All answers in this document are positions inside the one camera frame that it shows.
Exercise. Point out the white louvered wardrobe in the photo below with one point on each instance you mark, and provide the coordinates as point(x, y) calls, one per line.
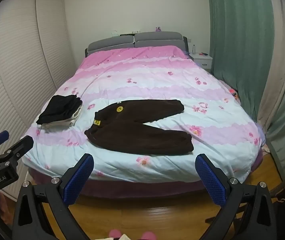
point(20, 67)

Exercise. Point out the beige curtain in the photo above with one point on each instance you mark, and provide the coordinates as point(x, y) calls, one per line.
point(275, 80)

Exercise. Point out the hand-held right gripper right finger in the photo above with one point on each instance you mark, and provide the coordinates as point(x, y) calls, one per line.
point(211, 180)

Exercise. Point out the pink slipper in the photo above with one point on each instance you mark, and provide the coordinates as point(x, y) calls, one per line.
point(149, 236)
point(115, 234)

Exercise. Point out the grey upholstered bed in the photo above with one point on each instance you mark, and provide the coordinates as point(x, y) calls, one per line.
point(122, 41)

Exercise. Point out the brown fleece pants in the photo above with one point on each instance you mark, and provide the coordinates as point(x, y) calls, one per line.
point(137, 135)

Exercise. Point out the pink floral duvet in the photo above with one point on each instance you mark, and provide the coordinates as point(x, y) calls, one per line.
point(157, 80)

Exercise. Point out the pink toy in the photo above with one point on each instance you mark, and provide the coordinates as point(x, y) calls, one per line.
point(234, 93)

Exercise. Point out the dark flat item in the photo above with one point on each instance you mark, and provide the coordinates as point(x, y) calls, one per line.
point(127, 34)

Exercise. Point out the clear plastic bottle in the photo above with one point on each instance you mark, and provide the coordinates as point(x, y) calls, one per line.
point(194, 49)

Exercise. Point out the black folded clothes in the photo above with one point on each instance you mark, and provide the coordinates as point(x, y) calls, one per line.
point(57, 108)

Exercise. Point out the white wall socket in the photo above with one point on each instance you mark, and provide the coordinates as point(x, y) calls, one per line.
point(136, 32)

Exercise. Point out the white nightstand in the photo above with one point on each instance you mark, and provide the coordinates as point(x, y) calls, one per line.
point(202, 59)

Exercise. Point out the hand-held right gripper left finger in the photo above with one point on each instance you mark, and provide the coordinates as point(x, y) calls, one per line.
point(78, 177)

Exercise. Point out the beige folded clothes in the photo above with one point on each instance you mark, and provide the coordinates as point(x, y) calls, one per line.
point(66, 123)

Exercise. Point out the small purple toy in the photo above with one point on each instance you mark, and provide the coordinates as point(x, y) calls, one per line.
point(158, 29)

